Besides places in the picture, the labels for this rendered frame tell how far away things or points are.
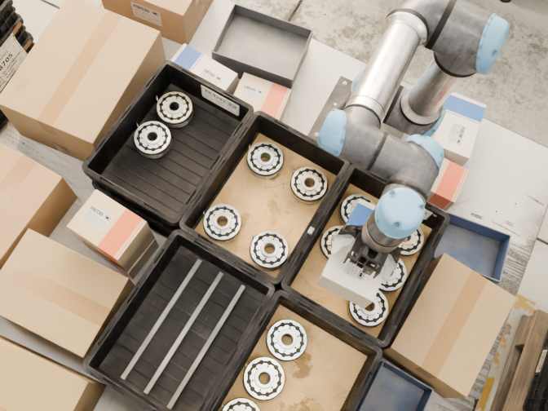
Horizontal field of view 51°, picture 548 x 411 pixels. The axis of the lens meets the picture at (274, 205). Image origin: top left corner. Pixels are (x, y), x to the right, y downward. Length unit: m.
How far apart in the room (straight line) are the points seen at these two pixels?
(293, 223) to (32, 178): 0.71
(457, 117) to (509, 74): 1.22
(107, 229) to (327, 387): 0.68
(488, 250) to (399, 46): 0.86
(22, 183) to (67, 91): 0.28
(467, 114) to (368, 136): 0.91
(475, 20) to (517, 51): 1.89
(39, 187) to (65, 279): 0.27
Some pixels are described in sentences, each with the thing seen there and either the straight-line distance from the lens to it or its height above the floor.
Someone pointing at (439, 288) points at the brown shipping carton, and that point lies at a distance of 1.58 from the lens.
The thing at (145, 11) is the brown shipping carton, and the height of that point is 0.81.
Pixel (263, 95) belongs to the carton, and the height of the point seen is 0.77.
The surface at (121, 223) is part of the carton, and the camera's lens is 1.49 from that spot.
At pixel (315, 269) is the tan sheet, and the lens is 1.54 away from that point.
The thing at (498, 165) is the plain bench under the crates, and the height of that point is 0.70.
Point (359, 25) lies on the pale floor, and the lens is 2.97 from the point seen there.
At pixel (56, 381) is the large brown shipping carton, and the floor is 0.90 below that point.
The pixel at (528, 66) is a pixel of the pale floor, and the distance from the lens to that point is 3.13.
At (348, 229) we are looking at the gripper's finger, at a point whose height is 1.21.
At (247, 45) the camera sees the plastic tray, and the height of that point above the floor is 0.75.
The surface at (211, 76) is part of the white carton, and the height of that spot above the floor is 0.79.
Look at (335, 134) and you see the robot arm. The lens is 1.00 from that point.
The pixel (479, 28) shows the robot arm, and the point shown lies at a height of 1.38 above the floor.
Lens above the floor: 2.32
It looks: 70 degrees down
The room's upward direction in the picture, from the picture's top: 11 degrees clockwise
